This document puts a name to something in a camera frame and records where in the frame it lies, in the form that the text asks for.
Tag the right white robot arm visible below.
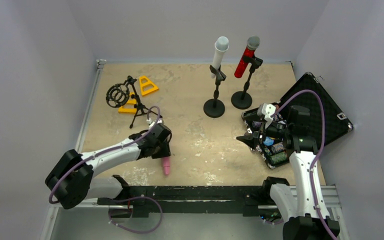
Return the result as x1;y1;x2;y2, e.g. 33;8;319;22
254;103;340;240

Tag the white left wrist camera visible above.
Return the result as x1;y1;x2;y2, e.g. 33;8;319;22
146;118;164;129

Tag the yellow bracket near tripod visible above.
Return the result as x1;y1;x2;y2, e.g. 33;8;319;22
118;93;137;114

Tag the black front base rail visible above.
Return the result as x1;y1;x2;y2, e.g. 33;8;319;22
97;185;281;222

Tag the yellow bracket at back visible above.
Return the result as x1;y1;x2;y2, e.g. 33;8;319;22
138;75;159;96

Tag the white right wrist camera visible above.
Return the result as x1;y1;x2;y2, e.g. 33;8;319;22
257;103;277;129

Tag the white toy microphone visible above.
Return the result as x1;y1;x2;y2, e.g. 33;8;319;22
211;36;229;70

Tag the black tripod shock-mount stand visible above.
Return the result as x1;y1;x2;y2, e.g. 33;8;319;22
105;75;163;129

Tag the black poker chip case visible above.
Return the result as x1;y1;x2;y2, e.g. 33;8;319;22
244;72;354;169

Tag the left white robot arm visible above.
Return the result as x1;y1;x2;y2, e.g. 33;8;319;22
45;123;172;210

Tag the black round-base mic stand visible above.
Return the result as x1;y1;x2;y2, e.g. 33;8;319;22
231;56;263;110

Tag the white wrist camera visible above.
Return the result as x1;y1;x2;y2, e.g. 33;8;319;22
257;103;277;129
146;118;164;129

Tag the red glitter microphone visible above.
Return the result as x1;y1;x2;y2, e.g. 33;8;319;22
234;35;261;79

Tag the blue poker chip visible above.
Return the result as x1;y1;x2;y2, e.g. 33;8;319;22
263;137;274;146

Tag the pink toy microphone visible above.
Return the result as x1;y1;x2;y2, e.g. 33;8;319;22
161;156;171;176

